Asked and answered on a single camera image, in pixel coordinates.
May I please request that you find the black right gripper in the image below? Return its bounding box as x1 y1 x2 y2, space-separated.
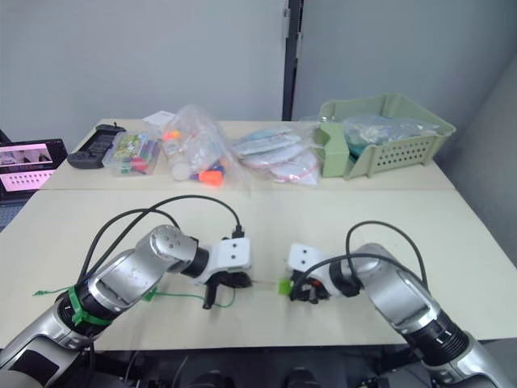
288 270 337 304

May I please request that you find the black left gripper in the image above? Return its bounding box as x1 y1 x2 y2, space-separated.
202 269 254 310

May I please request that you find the green lace with clear tip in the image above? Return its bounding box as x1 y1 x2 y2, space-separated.
32 280 280 311

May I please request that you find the clear box of coloured pieces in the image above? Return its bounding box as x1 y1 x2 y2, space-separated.
101 130 163 179

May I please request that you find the clear bag of white discs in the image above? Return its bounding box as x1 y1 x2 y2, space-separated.
242 143 323 188

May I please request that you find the small pale green box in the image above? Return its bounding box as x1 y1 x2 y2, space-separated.
313 120 351 178

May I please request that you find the teal packet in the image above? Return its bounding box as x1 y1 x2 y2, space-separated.
347 139 368 165

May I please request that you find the clear bag of toys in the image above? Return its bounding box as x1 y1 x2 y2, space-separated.
160 103 252 195

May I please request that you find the clear bag of blue packs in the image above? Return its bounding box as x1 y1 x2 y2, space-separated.
229 125 304 157

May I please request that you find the pale green plastic basket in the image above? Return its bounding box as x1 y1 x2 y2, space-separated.
317 92 458 181

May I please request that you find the clear plastic bag in basket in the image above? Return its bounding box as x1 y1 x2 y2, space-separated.
342 113 440 143

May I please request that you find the small white box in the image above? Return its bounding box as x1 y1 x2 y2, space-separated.
141 110 178 127

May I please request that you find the black game controller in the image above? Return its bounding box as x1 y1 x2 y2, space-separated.
66 122 127 170

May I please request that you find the open laptop with pink screen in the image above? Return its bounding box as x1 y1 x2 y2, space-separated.
0 137 68 234

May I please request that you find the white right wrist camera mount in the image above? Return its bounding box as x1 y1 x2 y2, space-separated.
284 242 330 280

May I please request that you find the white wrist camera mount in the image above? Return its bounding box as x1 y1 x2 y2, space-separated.
189 237 254 287
284 242 330 280

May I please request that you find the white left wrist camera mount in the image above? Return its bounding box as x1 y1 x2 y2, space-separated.
189 237 254 287

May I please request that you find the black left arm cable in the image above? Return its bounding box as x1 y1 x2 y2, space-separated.
82 195 246 284

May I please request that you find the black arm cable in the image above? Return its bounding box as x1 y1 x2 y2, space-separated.
82 195 246 284
291 220 429 302

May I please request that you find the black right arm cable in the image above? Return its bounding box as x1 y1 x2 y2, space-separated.
291 220 429 302

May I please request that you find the green strap on left arm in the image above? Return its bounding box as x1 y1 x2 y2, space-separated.
65 285 112 327

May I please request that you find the black vertical wall post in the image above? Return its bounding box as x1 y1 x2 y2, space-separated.
280 0 310 121

